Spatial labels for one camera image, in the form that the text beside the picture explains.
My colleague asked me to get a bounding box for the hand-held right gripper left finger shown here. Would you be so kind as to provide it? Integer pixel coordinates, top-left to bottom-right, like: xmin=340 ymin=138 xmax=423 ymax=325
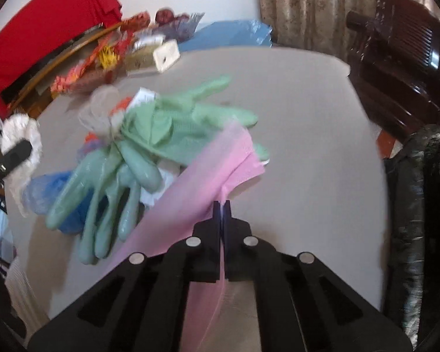
xmin=27 ymin=201 xmax=220 ymax=352

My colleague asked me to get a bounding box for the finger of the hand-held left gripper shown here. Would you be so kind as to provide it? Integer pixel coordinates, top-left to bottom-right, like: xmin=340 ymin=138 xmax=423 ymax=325
xmin=0 ymin=138 xmax=33 ymax=193

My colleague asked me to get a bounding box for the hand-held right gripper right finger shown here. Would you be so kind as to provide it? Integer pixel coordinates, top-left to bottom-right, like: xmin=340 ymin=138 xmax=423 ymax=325
xmin=222 ymin=201 xmax=413 ymax=352

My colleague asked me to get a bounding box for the white tissue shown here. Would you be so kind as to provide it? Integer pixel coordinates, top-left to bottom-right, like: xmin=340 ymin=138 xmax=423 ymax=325
xmin=0 ymin=114 xmax=43 ymax=217

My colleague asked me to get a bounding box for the blue plastic cover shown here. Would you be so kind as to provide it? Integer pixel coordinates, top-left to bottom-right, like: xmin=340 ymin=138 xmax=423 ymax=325
xmin=24 ymin=170 xmax=89 ymax=235

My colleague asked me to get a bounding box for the pink plastic bag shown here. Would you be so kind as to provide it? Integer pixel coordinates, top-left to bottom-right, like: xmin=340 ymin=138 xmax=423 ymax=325
xmin=106 ymin=123 xmax=266 ymax=352

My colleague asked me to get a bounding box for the translucent white foam net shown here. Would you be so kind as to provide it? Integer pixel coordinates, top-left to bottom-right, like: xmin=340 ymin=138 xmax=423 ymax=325
xmin=78 ymin=86 xmax=127 ymax=143

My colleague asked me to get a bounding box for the orange foam net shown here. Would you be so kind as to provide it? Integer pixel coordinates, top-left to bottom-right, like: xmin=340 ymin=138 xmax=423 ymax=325
xmin=84 ymin=97 xmax=132 ymax=143

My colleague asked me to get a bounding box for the white paper scrap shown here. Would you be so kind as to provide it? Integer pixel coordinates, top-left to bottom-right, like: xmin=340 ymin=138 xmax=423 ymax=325
xmin=130 ymin=87 xmax=158 ymax=110

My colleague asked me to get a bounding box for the waste bin with black liner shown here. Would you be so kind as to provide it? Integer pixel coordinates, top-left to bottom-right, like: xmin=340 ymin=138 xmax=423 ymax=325
xmin=383 ymin=125 xmax=440 ymax=345

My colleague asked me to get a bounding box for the black television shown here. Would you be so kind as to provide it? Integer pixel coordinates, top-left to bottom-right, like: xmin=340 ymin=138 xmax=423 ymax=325
xmin=0 ymin=26 xmax=103 ymax=105

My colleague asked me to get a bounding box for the wooden television cabinet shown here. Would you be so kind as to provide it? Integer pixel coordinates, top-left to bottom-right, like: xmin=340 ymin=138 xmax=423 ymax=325
xmin=7 ymin=22 xmax=132 ymax=118

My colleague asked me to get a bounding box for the glass snack bowl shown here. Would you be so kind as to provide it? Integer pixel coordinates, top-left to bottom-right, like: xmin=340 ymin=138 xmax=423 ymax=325
xmin=64 ymin=73 xmax=114 ymax=96

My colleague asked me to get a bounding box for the red cloth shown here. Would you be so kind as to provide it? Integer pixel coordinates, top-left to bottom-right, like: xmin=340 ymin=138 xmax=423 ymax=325
xmin=0 ymin=0 xmax=123 ymax=112

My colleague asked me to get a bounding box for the tissue box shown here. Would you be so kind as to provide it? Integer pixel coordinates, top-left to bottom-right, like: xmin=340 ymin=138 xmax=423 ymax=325
xmin=126 ymin=40 xmax=180 ymax=76

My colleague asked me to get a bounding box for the red basket ornament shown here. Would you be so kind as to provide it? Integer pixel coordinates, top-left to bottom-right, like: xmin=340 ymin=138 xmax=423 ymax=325
xmin=123 ymin=12 xmax=151 ymax=30

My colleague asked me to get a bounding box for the glass fruit bowl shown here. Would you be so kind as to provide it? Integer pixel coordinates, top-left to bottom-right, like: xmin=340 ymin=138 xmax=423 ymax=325
xmin=147 ymin=7 xmax=206 ymax=41

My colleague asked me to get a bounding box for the floral beige curtain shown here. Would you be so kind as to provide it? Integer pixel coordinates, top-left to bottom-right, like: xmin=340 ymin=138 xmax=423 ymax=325
xmin=254 ymin=0 xmax=436 ymax=54

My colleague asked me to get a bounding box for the dark wooden armchair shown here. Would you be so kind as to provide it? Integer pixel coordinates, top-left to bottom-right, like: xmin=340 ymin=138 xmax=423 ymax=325
xmin=346 ymin=0 xmax=440 ymax=143

